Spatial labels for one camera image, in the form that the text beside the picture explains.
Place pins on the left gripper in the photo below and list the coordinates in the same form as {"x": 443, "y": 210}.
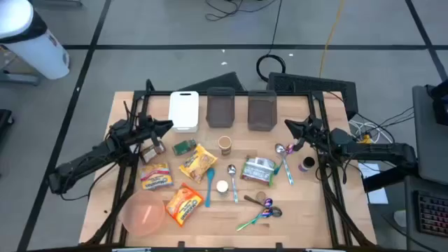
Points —
{"x": 147, "y": 127}

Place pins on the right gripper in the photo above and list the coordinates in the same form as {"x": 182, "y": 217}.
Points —
{"x": 313, "y": 129}

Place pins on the green spice jar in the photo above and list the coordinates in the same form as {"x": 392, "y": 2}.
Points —
{"x": 183, "y": 147}

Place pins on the pink green ramen packet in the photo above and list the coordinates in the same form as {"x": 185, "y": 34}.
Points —
{"x": 258, "y": 171}

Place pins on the teal plastic spoon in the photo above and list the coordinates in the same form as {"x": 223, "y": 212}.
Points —
{"x": 210, "y": 175}

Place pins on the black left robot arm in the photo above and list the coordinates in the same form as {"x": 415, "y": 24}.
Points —
{"x": 87, "y": 159}

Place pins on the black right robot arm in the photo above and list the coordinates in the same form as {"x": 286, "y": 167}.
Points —
{"x": 378, "y": 148}

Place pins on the white plastic bin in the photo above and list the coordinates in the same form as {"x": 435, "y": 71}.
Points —
{"x": 183, "y": 112}

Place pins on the brown spice packet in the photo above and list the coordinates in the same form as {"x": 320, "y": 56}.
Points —
{"x": 150, "y": 155}

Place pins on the purple label bottle black cap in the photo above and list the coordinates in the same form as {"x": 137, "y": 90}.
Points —
{"x": 308, "y": 162}

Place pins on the grey plastic bin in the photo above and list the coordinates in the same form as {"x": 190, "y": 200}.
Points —
{"x": 220, "y": 112}
{"x": 262, "y": 113}

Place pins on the yellow red ramen packet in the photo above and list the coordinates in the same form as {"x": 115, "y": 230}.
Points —
{"x": 156, "y": 176}

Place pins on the yellow plug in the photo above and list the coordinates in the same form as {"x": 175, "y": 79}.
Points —
{"x": 366, "y": 139}

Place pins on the iridescent purple spoon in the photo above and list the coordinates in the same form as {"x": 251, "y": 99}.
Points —
{"x": 268, "y": 202}

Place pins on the orange ramen packet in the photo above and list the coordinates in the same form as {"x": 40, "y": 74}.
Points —
{"x": 183, "y": 204}

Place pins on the bagel seasoning jar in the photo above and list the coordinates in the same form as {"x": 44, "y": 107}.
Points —
{"x": 222, "y": 186}

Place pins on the dark metal spoon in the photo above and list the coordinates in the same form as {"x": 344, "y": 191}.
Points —
{"x": 276, "y": 212}

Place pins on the iridescent green spoon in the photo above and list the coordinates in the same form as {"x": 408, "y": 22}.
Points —
{"x": 266, "y": 212}

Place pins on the pink translucent bowl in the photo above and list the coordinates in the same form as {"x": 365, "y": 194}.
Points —
{"x": 141, "y": 213}

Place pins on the black desk crossbar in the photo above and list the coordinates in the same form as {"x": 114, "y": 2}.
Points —
{"x": 385, "y": 180}

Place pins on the white paper sheet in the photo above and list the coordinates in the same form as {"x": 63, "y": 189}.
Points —
{"x": 378, "y": 196}

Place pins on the black table clamp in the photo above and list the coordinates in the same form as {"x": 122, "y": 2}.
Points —
{"x": 279, "y": 245}
{"x": 181, "y": 244}

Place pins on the grey side desk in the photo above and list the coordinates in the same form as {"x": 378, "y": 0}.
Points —
{"x": 430, "y": 154}

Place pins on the white computer mouse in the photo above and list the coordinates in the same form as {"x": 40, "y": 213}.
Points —
{"x": 400, "y": 217}

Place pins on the white trash can black rim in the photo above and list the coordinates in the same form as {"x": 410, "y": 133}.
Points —
{"x": 38, "y": 52}

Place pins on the black desk device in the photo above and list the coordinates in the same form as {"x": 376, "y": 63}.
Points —
{"x": 441, "y": 108}

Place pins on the grey table foot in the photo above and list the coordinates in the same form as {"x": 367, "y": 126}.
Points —
{"x": 21, "y": 78}

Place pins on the black backlit keyboard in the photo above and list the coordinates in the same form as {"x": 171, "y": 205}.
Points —
{"x": 432, "y": 213}

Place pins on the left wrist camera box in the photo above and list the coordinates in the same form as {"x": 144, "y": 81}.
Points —
{"x": 156, "y": 139}

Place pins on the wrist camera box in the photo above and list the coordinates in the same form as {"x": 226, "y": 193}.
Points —
{"x": 156, "y": 139}
{"x": 298, "y": 144}

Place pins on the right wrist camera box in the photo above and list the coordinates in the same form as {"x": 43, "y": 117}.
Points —
{"x": 298, "y": 144}

